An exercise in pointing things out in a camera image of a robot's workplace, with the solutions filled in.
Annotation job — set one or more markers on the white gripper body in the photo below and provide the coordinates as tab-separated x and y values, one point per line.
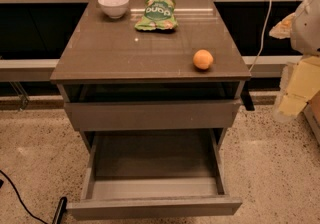
307	31

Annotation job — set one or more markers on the grey drawer cabinet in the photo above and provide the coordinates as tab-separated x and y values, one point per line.
109	61

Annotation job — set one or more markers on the black floor object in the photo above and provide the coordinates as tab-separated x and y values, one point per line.
60	210

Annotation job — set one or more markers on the white ceramic bowl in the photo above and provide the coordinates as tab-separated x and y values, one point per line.
114	8

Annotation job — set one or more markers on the cardboard box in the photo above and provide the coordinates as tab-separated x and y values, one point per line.
312	114

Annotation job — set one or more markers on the green snack bag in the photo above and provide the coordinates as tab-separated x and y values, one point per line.
158	15

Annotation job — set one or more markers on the grey top drawer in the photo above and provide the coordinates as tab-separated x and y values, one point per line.
152	115

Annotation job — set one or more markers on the orange fruit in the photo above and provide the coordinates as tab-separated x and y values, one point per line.
203	59

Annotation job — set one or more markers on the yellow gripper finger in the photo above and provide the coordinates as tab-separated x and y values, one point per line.
282	29
299	83

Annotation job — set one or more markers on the open grey middle drawer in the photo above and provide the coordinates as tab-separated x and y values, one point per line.
153	174

